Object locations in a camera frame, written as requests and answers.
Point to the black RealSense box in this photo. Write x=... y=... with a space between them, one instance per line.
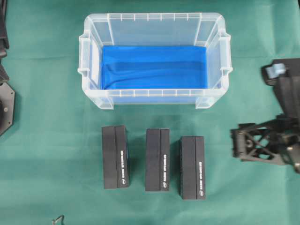
x=157 y=177
x=115 y=157
x=192 y=168

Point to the small dark wire hook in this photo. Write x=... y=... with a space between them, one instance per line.
x=58 y=221

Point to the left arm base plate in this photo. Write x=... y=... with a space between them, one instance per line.
x=7 y=103

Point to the green table cloth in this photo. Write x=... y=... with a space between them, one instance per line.
x=51 y=160

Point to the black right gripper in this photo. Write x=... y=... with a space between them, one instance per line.
x=274 y=142

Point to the blue cloth bin liner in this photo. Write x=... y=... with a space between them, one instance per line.
x=154 y=67

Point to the clear plastic storage bin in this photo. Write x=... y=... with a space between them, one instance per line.
x=155 y=29

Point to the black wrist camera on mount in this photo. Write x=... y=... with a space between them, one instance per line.
x=283 y=75

